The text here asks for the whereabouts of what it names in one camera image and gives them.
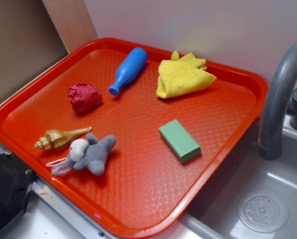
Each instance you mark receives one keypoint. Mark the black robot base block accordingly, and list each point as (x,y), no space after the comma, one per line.
(16,179)

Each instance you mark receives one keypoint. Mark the green rectangular block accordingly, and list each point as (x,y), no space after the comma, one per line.
(182,144)

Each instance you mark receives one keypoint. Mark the red plastic tray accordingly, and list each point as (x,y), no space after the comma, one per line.
(145,188)

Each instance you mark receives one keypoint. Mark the yellow folded cloth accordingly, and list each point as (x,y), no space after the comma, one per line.
(179,76)

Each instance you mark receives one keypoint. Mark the blue plastic bottle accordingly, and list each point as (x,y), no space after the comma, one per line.
(129,69)

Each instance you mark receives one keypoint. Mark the grey plush elephant toy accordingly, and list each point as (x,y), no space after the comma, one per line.
(89,153)

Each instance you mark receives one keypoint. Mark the red crumpled paper ball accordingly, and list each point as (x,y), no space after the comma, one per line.
(83,97)

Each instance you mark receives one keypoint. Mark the golden spiral seashell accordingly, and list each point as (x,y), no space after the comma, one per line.
(59,139)

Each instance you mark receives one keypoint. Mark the grey curved faucet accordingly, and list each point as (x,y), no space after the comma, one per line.
(281,100)

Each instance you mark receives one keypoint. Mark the grey plastic sink basin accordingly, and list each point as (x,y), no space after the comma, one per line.
(249,197)

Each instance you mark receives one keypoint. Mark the wooden board panel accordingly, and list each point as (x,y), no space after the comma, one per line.
(72,22)

